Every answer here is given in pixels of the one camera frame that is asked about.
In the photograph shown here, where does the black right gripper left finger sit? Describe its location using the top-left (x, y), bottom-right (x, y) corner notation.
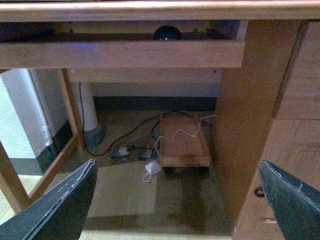
top-left (0, 158), bottom-right (98, 240)

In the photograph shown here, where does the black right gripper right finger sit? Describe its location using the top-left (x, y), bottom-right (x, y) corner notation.
top-left (258, 159), bottom-right (320, 240)

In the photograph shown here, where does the wooden pull-out keyboard tray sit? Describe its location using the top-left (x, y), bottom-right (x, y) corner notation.
top-left (0, 20), bottom-right (248, 69)

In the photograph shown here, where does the dark grey computer mouse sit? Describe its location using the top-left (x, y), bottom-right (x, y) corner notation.
top-left (153, 25), bottom-right (182, 41)

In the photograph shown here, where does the power strip on floor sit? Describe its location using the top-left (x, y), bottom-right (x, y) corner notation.
top-left (111, 144), bottom-right (154, 161)

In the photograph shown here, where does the wooden desk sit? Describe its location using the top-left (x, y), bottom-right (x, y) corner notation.
top-left (0, 0), bottom-right (320, 240)

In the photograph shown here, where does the white vertical pipe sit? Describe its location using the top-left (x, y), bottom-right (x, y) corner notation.
top-left (72, 82), bottom-right (98, 132)

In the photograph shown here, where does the white power adapter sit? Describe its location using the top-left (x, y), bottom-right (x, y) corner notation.
top-left (145, 161), bottom-right (162, 175)

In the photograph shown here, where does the wooden wheeled computer stand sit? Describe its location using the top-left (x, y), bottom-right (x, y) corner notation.
top-left (156, 114), bottom-right (211, 174)

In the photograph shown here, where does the black drawer pull handle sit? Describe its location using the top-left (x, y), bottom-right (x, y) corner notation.
top-left (254, 186), bottom-right (265, 198)

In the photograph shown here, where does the black floor cable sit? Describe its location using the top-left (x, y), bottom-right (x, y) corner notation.
top-left (79, 82), bottom-right (198, 157)

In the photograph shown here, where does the white cable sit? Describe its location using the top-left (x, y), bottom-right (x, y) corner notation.
top-left (141, 114), bottom-right (216, 184)

